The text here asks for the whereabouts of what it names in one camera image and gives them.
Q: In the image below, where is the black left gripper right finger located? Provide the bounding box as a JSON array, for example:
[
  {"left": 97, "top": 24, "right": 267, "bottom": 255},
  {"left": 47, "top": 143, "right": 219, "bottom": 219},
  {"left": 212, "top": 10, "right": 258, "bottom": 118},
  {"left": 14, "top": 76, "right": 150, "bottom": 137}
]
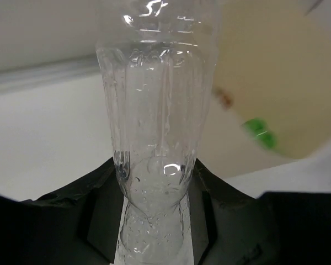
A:
[{"left": 188, "top": 161, "right": 331, "bottom": 264}]

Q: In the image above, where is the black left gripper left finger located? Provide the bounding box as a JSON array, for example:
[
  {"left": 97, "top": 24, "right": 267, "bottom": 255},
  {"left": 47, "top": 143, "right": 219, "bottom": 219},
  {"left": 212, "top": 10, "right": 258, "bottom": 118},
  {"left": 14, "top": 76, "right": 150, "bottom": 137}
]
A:
[{"left": 0, "top": 160, "right": 124, "bottom": 264}]

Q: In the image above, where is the green plastic bottle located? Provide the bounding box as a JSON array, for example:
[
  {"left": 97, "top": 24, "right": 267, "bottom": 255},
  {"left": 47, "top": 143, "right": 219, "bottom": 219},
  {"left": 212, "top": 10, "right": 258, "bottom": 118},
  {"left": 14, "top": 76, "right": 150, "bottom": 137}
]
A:
[{"left": 242, "top": 118, "right": 277, "bottom": 151}]

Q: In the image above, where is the red label bottle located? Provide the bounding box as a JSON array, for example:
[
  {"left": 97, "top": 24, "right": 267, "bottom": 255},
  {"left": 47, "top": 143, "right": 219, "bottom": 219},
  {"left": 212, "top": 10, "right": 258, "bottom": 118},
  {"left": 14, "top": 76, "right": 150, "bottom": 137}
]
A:
[{"left": 212, "top": 86, "right": 234, "bottom": 110}]

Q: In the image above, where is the clear bottle blue cap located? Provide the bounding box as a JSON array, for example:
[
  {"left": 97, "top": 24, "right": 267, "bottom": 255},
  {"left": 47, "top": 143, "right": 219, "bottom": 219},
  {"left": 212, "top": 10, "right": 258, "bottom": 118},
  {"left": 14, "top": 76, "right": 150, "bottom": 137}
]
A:
[{"left": 96, "top": 1, "right": 222, "bottom": 264}]

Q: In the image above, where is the beige plastic bin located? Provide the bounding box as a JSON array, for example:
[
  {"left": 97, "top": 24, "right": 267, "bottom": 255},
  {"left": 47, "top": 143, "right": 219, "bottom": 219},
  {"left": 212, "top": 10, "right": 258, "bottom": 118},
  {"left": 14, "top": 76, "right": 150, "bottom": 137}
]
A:
[{"left": 204, "top": 0, "right": 331, "bottom": 179}]

